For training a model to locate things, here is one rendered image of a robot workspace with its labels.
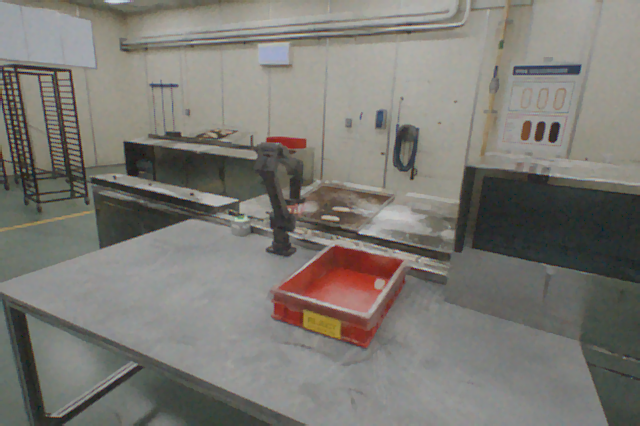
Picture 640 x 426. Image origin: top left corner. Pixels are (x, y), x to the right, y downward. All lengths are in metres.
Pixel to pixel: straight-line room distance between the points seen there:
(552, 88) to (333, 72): 4.10
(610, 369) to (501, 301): 0.33
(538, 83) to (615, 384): 1.44
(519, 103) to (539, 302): 1.24
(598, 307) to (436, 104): 4.26
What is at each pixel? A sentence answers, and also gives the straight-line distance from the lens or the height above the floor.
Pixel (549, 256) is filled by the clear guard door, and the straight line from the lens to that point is 1.29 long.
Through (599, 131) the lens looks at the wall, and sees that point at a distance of 5.17.
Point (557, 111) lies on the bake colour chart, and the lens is 2.28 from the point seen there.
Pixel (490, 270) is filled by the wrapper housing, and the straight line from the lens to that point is 1.32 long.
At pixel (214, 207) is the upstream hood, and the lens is 2.08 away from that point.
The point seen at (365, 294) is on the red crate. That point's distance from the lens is 1.35.
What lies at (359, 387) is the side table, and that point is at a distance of 0.97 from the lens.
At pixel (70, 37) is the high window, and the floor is 2.51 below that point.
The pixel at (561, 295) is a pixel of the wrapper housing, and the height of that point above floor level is 0.95.
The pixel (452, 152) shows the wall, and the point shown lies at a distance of 5.28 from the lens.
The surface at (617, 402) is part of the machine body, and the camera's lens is 1.50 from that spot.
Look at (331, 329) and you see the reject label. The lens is 1.09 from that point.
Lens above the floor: 1.45
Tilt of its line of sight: 16 degrees down
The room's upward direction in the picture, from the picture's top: 3 degrees clockwise
